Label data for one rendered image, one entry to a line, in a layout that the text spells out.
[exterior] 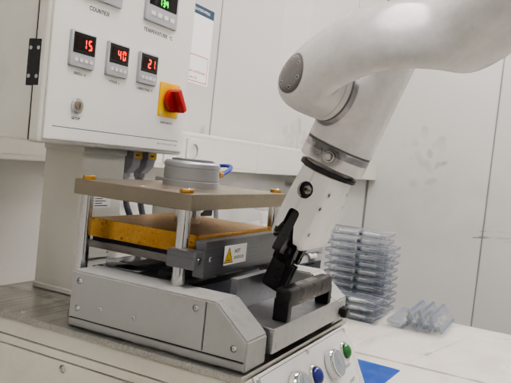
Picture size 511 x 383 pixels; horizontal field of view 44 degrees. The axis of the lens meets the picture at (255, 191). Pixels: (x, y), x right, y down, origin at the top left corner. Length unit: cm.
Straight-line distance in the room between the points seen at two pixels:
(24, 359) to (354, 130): 50
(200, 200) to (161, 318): 14
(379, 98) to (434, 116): 254
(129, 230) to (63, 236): 17
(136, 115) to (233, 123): 99
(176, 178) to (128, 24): 25
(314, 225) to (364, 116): 14
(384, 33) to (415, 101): 265
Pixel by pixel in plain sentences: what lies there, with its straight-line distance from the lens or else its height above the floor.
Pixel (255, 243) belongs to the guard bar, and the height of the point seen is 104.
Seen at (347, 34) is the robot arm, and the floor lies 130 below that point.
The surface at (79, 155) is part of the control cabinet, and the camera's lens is 96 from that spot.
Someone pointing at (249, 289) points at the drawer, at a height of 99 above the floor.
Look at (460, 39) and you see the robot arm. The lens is 68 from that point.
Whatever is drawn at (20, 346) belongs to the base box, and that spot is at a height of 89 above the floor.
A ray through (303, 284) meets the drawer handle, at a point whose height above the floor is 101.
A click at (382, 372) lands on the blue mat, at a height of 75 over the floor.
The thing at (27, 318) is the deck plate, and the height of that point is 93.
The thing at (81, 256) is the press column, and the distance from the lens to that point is 84.
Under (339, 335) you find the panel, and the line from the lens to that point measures 95.
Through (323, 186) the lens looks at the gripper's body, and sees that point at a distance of 76.
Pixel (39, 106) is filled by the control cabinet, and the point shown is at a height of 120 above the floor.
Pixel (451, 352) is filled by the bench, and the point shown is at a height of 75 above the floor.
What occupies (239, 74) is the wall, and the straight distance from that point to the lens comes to 198.
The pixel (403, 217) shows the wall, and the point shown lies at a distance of 331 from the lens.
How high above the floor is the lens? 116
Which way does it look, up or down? 3 degrees down
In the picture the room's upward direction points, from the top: 6 degrees clockwise
